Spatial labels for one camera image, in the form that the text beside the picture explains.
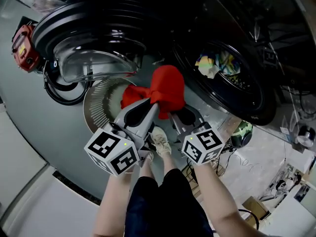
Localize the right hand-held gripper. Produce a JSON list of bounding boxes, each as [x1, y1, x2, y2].
[[167, 107, 226, 165]]

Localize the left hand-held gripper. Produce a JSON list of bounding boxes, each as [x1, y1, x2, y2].
[[83, 97, 159, 176]]

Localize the round grey laundry basket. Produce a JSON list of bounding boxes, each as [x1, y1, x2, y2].
[[82, 77, 139, 135]]

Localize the red clothes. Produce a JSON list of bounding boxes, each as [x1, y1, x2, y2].
[[120, 65, 186, 120]]

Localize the pastel tie-dye clothes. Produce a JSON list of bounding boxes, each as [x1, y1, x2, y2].
[[195, 50, 241, 79]]

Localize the black washing machine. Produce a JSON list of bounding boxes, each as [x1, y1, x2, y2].
[[138, 0, 316, 158]]

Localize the person's left forearm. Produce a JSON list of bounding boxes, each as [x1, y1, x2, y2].
[[92, 166, 139, 237]]

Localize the person's right forearm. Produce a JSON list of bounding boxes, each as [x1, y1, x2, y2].
[[194, 160, 262, 237]]

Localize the round glass machine door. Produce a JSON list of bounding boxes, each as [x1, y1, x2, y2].
[[31, 0, 149, 83]]

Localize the person's right beige shoe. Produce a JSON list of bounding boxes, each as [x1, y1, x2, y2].
[[150, 126, 172, 156]]

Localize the person's beige shoe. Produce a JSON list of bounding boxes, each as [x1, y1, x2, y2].
[[145, 151, 154, 169], [150, 126, 172, 156]]

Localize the person's left beige shoe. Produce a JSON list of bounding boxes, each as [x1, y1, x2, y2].
[[145, 151, 154, 169]]

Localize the green black helmet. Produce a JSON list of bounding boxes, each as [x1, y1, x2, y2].
[[231, 121, 254, 149]]

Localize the person's legs black shorts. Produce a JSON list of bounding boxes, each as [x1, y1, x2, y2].
[[125, 147, 214, 237]]

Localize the small cardboard box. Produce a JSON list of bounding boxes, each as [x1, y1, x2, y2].
[[241, 196, 271, 229]]

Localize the red vacuum cleaner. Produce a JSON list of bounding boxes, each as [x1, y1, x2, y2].
[[11, 23, 46, 73]]

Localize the black ribbed vacuum hose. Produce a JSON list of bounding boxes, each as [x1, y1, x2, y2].
[[43, 60, 94, 106]]

